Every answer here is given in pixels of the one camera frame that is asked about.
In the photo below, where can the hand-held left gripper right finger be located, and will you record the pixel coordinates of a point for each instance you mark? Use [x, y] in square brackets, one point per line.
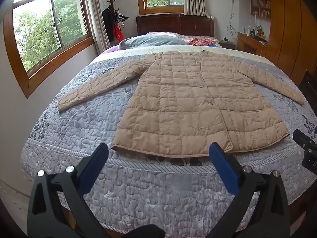
[224, 168]

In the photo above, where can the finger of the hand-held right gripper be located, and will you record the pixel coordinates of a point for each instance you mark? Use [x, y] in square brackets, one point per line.
[303, 138]

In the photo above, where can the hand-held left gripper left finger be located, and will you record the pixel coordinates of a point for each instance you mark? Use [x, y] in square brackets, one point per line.
[92, 168]

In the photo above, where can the beige quilted coat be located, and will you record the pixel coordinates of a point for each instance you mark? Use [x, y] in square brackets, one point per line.
[188, 104]

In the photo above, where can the grey quilted bedspread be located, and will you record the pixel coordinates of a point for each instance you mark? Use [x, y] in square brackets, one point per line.
[148, 193]

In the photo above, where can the wooden wardrobe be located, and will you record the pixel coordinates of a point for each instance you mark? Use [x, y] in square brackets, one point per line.
[289, 29]

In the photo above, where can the wooden desk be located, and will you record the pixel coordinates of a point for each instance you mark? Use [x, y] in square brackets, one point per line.
[247, 43]

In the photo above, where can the dark nightstand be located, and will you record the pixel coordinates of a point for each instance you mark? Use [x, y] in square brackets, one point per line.
[227, 45]

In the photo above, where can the red plaid cloth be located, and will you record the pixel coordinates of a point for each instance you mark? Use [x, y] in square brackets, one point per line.
[200, 41]

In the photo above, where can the red hanging bag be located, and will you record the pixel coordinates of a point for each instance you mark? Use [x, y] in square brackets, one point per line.
[119, 33]

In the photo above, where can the grey pillow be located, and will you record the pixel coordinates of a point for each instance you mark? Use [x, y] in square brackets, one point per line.
[151, 41]

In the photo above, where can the black hanging garment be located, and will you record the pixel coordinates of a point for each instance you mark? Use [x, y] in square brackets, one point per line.
[107, 24]

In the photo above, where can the large wooden framed window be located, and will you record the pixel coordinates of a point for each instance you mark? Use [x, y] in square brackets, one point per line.
[47, 29]

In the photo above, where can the plain beige curtain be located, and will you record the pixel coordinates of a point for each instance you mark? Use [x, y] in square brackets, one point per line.
[97, 22]

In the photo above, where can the dark wooden headboard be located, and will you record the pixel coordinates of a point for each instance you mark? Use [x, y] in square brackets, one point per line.
[173, 24]

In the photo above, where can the wooden wall shelf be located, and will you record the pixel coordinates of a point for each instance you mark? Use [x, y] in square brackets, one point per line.
[260, 7]

